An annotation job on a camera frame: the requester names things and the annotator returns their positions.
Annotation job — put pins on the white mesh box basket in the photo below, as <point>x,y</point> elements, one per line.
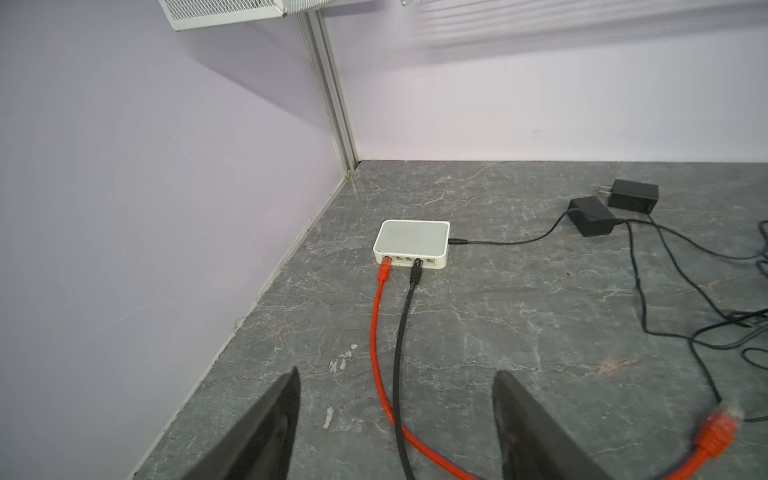
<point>195,14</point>

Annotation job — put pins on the black power adapter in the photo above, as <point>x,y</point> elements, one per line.
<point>591,217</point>
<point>631,195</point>

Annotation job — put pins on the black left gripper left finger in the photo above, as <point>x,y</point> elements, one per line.
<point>260,444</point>

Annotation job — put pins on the black power adapter far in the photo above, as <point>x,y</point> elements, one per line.
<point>631,195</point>

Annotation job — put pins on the black power adapter near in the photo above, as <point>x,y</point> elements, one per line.
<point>591,217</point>

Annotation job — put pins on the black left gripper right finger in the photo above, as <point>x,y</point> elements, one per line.
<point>533,445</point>

